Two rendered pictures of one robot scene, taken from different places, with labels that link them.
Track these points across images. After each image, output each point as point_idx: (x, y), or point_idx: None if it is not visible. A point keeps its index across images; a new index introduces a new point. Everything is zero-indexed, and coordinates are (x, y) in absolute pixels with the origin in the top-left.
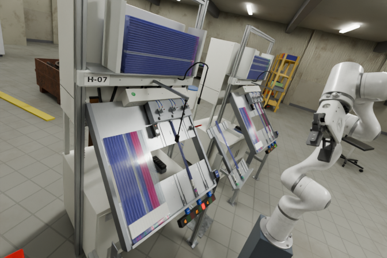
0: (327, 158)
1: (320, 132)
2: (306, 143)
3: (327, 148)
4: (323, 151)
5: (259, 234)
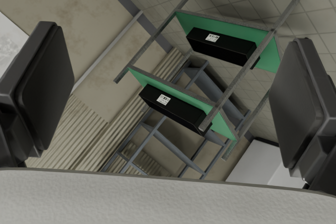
0: (275, 103)
1: (28, 154)
2: (40, 23)
3: (307, 165)
4: (298, 118)
5: None
